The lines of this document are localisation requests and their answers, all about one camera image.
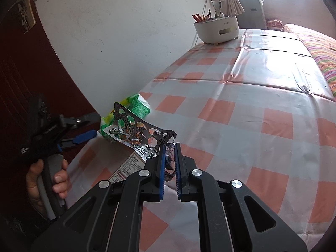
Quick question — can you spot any black silver snack wrapper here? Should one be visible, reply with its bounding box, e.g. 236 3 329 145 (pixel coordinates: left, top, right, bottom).
103 102 177 187

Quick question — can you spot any left human hand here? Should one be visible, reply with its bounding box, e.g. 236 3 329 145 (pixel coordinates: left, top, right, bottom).
25 158 71 216

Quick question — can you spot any green white snack package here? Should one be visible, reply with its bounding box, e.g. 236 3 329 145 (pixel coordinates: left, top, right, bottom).
100 93 150 140

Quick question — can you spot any checkered pink tablecloth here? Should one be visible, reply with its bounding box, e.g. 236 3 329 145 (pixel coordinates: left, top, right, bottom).
64 28 336 252

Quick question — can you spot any white round storage container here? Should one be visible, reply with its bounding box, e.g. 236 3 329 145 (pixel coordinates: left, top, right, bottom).
192 9 239 45

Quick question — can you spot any grey cabinet by window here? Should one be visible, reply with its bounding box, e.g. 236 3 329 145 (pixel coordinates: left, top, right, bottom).
237 0 266 30

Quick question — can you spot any striped bed cover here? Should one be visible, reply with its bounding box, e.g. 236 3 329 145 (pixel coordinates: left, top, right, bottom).
282 24 336 98

